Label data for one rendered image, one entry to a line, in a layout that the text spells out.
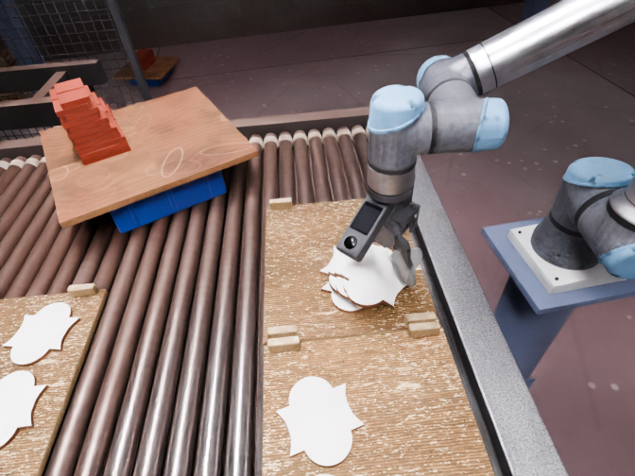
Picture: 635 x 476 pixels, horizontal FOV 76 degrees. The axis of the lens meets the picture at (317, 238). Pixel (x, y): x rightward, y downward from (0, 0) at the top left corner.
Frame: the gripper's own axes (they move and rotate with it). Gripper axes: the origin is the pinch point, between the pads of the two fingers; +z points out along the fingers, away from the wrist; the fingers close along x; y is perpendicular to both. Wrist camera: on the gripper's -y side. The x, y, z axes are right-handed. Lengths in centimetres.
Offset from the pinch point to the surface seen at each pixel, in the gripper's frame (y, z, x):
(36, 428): -59, 8, 29
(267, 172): 19, 10, 53
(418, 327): -2.6, 5.5, -11.6
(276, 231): 0.9, 8.2, 30.5
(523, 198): 175, 102, 11
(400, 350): -7.5, 8.2, -11.0
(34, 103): -12, -1, 137
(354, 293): -5.8, 2.0, 0.9
